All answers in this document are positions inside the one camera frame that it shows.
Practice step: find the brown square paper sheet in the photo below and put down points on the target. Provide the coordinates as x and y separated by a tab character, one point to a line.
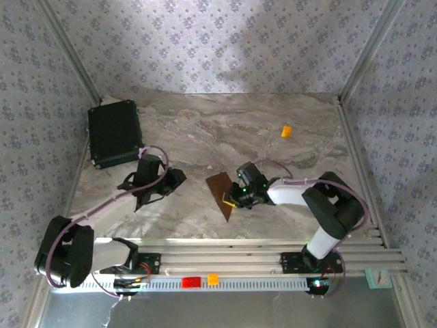
218	189

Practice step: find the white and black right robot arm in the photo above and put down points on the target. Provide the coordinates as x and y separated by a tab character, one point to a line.
334	208

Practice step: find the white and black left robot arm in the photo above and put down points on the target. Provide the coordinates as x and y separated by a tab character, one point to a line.
68	253

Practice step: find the orange square tag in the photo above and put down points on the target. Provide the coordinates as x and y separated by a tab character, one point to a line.
213	279

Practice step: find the black hard case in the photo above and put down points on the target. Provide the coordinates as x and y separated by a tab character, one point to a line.
114	133

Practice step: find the small yellow cube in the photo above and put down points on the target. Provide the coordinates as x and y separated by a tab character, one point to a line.
286	132

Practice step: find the red rectangular tag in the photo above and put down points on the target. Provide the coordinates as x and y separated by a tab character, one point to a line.
191	282

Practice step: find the black left controller board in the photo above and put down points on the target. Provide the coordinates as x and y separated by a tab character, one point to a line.
129	283

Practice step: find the black controller board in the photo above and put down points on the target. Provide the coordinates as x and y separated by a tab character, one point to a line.
317	284
129	283

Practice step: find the black right controller board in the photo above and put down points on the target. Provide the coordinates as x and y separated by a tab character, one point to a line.
317	284

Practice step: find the small teal clock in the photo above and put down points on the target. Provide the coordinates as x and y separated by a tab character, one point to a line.
377	278

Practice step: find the aluminium rail frame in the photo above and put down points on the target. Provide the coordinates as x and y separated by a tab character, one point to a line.
222	259

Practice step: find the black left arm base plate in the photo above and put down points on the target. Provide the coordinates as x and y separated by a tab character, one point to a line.
153	263

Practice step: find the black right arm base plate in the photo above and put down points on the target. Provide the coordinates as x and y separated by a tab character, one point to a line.
290	261

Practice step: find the aluminium side rail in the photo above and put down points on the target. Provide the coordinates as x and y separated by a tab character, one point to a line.
73	191
362	171

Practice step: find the aluminium corner post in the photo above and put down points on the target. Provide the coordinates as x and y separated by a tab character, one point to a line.
372	51
68	51

